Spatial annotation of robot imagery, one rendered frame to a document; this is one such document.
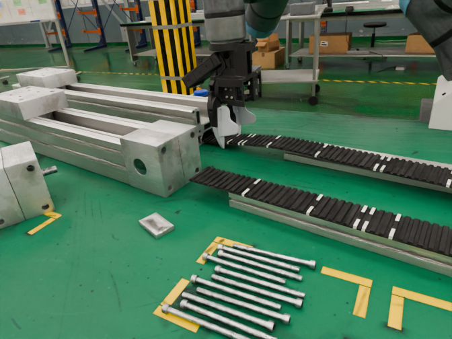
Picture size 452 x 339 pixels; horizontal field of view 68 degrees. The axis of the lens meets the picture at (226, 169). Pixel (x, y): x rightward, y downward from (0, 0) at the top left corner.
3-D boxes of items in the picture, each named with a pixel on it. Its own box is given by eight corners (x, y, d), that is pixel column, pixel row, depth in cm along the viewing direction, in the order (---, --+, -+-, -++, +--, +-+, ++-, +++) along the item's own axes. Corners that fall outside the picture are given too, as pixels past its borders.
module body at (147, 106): (222, 132, 82) (218, 98, 78) (196, 147, 75) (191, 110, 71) (47, 101, 125) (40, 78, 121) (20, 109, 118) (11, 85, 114)
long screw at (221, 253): (217, 258, 42) (216, 252, 42) (220, 253, 43) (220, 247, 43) (300, 284, 38) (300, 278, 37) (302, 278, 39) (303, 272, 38)
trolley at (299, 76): (319, 91, 394) (325, -5, 348) (317, 105, 347) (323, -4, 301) (235, 92, 423) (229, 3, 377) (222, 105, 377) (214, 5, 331)
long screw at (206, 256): (202, 261, 42) (201, 255, 42) (206, 256, 43) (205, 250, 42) (283, 288, 38) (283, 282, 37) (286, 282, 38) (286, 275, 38)
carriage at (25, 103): (72, 117, 83) (64, 89, 80) (28, 132, 76) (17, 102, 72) (39, 110, 92) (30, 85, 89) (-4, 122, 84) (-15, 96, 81)
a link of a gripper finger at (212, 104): (212, 128, 67) (214, 83, 64) (206, 127, 68) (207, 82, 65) (226, 126, 71) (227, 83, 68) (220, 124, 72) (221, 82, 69)
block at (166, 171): (210, 167, 65) (204, 121, 61) (165, 198, 56) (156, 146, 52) (175, 159, 70) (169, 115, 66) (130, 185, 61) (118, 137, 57)
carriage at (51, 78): (80, 90, 110) (74, 69, 107) (48, 99, 102) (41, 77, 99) (54, 87, 119) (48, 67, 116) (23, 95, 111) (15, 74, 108)
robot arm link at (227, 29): (196, 19, 61) (221, 15, 67) (199, 46, 63) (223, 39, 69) (230, 17, 57) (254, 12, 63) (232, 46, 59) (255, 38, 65)
